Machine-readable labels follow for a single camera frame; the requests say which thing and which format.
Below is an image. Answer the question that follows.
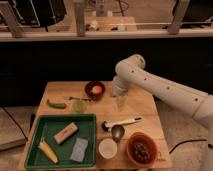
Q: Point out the wooden block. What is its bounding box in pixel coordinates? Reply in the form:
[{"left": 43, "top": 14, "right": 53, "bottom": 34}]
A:
[{"left": 54, "top": 122, "right": 78, "bottom": 144}]

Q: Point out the white plastic cup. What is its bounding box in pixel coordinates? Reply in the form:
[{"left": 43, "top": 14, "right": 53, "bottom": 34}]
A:
[{"left": 98, "top": 138, "right": 117, "bottom": 159}]

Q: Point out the white handled spoon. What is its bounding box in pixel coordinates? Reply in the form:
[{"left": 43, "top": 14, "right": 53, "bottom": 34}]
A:
[{"left": 102, "top": 117, "right": 142, "bottom": 132}]

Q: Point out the black cable on floor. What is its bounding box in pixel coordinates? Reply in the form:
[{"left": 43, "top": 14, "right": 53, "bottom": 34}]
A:
[{"left": 168, "top": 138, "right": 209, "bottom": 155}]

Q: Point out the dark brown bowl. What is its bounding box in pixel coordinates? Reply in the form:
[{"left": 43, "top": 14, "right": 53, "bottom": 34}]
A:
[{"left": 84, "top": 81, "right": 105, "bottom": 101}]

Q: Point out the wooden table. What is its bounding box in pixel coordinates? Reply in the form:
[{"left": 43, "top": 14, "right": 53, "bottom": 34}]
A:
[{"left": 18, "top": 82, "right": 172, "bottom": 171}]

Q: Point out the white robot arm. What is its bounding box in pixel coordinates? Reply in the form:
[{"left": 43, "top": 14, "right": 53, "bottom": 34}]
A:
[{"left": 111, "top": 54, "right": 213, "bottom": 171}]

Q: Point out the metal measuring cup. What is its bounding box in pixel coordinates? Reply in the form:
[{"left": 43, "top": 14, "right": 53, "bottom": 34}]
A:
[{"left": 111, "top": 125, "right": 125, "bottom": 140}]

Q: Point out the blue sponge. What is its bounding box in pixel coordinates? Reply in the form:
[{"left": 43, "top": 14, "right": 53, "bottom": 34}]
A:
[{"left": 70, "top": 138, "right": 88, "bottom": 162}]

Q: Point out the green plastic cup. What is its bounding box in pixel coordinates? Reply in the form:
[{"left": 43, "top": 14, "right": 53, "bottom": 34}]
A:
[{"left": 72, "top": 100, "right": 86, "bottom": 114}]

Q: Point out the dark metal fork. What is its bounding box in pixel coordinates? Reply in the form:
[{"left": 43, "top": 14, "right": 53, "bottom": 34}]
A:
[{"left": 64, "top": 96, "right": 92, "bottom": 101}]

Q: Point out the green plastic tray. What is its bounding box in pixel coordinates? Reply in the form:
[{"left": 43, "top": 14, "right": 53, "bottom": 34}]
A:
[{"left": 24, "top": 114, "right": 96, "bottom": 170}]

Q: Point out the orange apple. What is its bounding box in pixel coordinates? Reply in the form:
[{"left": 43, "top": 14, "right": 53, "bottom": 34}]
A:
[{"left": 92, "top": 86, "right": 102, "bottom": 94}]

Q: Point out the yellow corn cob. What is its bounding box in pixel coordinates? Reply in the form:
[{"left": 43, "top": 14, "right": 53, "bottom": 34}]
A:
[{"left": 38, "top": 138, "right": 59, "bottom": 164}]

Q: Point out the green pepper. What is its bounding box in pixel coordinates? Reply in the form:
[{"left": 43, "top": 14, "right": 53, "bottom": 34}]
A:
[{"left": 46, "top": 99, "right": 67, "bottom": 109}]

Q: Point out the orange bowl with beans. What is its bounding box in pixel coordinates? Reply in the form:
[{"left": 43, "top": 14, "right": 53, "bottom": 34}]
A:
[{"left": 126, "top": 132, "right": 158, "bottom": 168}]

